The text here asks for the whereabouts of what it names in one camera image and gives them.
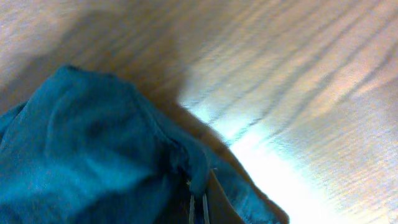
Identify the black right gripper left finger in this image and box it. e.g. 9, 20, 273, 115
167, 186, 195, 224

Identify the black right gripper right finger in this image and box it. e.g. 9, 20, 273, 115
202, 171, 244, 224

